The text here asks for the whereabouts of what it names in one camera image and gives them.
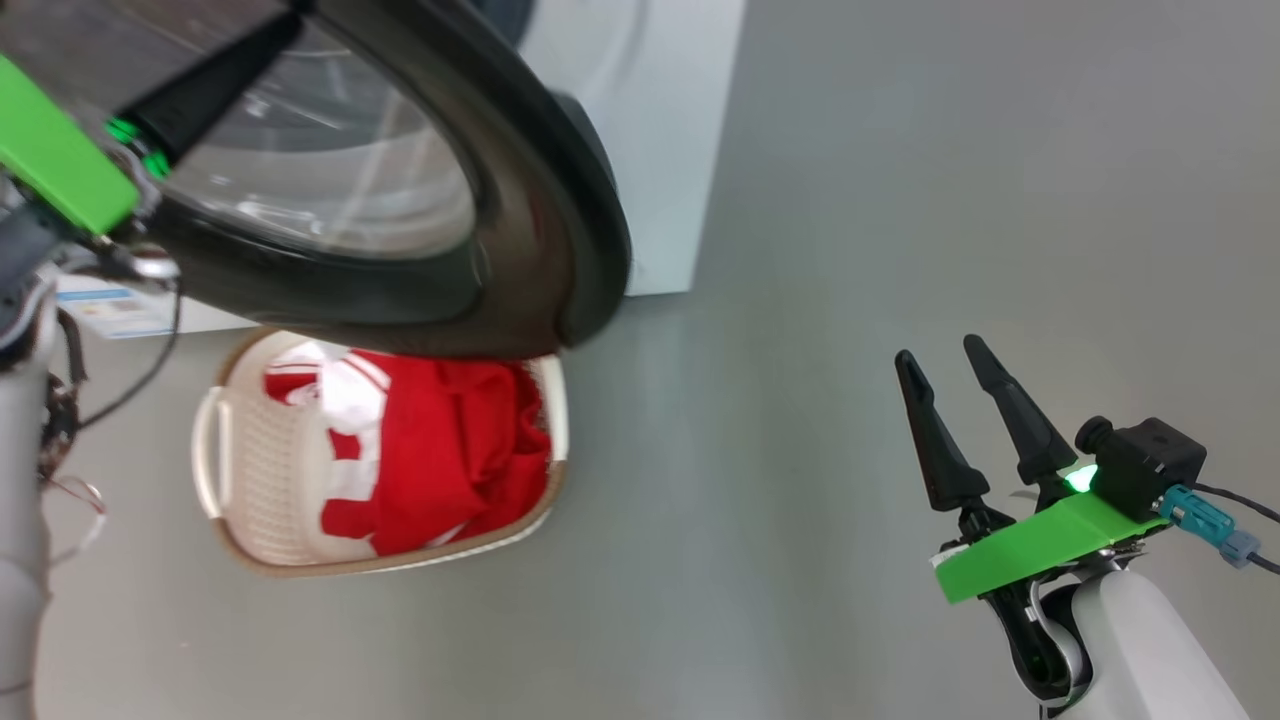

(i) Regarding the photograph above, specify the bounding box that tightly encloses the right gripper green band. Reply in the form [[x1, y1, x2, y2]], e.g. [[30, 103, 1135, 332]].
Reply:
[[893, 334, 1169, 703]]

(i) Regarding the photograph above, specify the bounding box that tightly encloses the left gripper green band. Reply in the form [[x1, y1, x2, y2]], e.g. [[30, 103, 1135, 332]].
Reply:
[[0, 8, 304, 286]]

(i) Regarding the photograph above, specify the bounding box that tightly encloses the washing machine door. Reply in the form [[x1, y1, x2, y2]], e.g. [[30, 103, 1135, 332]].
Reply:
[[0, 0, 633, 361]]

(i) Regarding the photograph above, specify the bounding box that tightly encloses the red garment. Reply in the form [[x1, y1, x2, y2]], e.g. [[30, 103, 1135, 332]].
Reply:
[[262, 342, 553, 557]]

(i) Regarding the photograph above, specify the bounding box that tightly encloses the cream plastic laundry basket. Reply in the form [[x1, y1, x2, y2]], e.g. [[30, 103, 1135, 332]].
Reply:
[[192, 328, 571, 579]]

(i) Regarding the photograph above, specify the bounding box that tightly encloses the white washing machine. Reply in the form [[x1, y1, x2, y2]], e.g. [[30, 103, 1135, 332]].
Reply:
[[55, 0, 746, 336]]

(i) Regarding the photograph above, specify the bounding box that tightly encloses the teal cable connector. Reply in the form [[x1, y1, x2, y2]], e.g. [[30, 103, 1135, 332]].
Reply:
[[1160, 485, 1263, 569]]

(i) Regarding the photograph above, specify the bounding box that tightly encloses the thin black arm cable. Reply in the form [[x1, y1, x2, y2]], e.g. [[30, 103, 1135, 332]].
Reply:
[[40, 280, 186, 481]]

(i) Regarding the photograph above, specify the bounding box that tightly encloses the black camera cable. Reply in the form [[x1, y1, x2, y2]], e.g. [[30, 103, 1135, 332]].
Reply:
[[1195, 482, 1280, 525]]

